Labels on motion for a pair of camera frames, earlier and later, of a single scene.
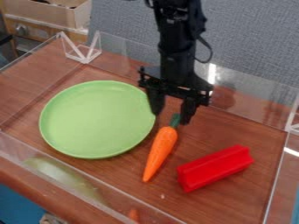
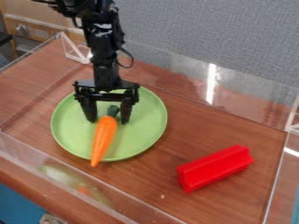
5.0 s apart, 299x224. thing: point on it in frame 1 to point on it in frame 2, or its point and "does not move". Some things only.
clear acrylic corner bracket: x=80 y=52 does not move
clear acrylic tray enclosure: x=228 y=171 does not move
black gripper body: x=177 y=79 to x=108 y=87
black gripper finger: x=157 y=96 to x=90 y=108
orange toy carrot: x=164 y=146 to x=106 y=134
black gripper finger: x=189 y=107 to x=126 y=106
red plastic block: x=214 y=167 does not move
